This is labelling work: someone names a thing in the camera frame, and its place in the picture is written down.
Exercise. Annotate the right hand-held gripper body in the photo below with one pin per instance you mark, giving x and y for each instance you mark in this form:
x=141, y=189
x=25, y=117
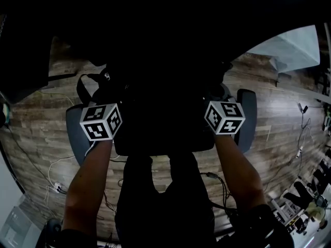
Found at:
x=225, y=117

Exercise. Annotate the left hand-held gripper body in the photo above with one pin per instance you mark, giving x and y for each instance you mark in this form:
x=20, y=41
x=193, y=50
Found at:
x=101, y=123

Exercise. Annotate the black mesh office chair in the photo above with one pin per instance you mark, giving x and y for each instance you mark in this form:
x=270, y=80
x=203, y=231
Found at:
x=248, y=117

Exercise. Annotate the black bag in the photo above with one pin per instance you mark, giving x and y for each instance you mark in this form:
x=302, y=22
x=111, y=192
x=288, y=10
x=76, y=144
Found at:
x=116, y=86

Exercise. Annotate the person's right forearm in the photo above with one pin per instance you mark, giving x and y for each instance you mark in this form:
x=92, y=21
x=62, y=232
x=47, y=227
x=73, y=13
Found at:
x=238, y=174

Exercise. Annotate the person's left forearm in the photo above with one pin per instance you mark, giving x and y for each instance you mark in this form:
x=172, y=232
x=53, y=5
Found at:
x=88, y=179

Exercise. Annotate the white power strip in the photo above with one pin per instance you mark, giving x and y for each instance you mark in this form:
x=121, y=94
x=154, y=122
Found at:
x=299, y=152
x=57, y=187

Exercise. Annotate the table with pale blue cloth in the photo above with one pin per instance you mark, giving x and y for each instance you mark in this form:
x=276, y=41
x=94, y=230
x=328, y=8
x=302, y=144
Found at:
x=292, y=50

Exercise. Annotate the person's black clothing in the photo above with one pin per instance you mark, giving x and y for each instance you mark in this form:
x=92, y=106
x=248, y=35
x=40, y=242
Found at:
x=181, y=216

